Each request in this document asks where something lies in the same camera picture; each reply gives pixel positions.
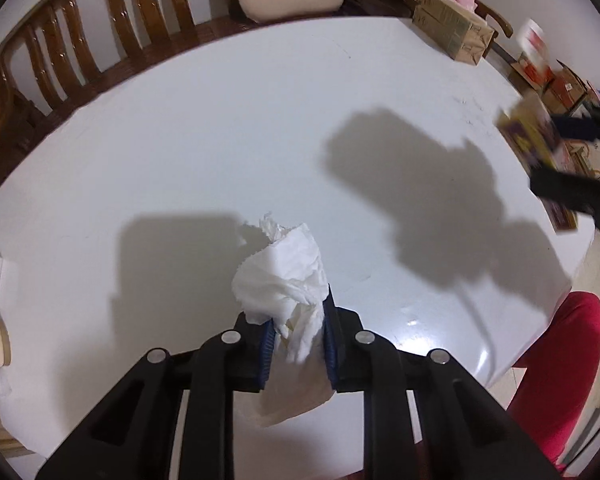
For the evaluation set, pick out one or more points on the red pants leg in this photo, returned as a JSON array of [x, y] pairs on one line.
[[559, 373]]

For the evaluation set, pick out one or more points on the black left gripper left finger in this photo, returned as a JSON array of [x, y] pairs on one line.
[[170, 415]]

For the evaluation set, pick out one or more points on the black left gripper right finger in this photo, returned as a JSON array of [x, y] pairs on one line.
[[425, 417]]

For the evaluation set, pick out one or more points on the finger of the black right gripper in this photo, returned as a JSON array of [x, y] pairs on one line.
[[585, 128], [576, 193]]

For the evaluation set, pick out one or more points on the purple gold cigarette carton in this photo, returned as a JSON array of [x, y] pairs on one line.
[[531, 134]]

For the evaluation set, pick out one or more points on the brown wooden bench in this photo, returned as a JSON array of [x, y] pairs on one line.
[[63, 54]]

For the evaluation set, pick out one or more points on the white tissue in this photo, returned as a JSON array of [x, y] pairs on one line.
[[285, 282]]

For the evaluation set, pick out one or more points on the cardboard boxes pile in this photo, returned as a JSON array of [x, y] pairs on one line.
[[561, 89]]

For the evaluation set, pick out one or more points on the brown carton box pair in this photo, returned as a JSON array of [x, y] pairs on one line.
[[460, 33]]

